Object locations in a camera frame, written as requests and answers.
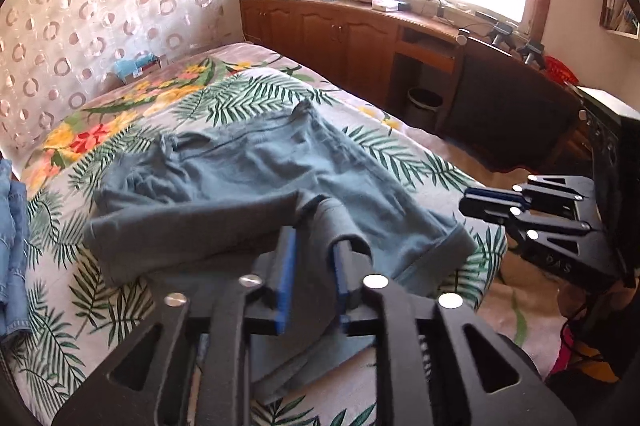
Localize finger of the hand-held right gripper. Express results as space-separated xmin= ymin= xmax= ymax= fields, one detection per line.
xmin=459 ymin=199 xmax=607 ymax=253
xmin=464 ymin=175 xmax=596 ymax=218

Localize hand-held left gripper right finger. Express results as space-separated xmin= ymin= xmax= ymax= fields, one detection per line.
xmin=330 ymin=239 xmax=576 ymax=426

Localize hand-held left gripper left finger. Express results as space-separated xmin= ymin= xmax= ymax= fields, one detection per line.
xmin=52 ymin=226 xmax=301 ymax=426

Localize grey-blue pants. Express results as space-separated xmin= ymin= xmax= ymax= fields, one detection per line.
xmin=82 ymin=99 xmax=478 ymax=407

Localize dark chair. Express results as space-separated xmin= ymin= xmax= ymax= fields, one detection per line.
xmin=440 ymin=36 xmax=584 ymax=173

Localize dark waste bin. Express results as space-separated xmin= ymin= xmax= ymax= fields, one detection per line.
xmin=406 ymin=87 xmax=444 ymax=128

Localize red basket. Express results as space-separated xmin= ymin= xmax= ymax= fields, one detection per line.
xmin=542 ymin=55 xmax=581 ymax=85

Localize black clamp stand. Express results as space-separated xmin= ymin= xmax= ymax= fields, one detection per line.
xmin=487 ymin=21 xmax=547 ymax=68

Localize pink yellow cloth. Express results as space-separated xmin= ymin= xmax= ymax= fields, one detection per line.
xmin=547 ymin=321 xmax=622 ymax=388

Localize leaf print blanket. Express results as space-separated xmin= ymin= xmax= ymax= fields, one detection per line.
xmin=0 ymin=66 xmax=508 ymax=426

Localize floral blanket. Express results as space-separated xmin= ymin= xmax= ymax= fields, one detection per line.
xmin=22 ymin=41 xmax=556 ymax=357

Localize wooden cabinet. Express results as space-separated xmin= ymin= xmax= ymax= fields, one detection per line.
xmin=239 ymin=0 xmax=591 ymax=157

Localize small cardboard box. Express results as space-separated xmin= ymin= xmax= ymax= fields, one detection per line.
xmin=120 ymin=56 xmax=164 ymax=85

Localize blue plastic packet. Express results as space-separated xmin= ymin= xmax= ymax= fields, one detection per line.
xmin=112 ymin=49 xmax=157 ymax=80

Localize blue denim jeans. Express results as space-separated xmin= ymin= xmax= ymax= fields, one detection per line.
xmin=0 ymin=159 xmax=32 ymax=342

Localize wall picture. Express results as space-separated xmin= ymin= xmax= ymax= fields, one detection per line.
xmin=600 ymin=0 xmax=640 ymax=37

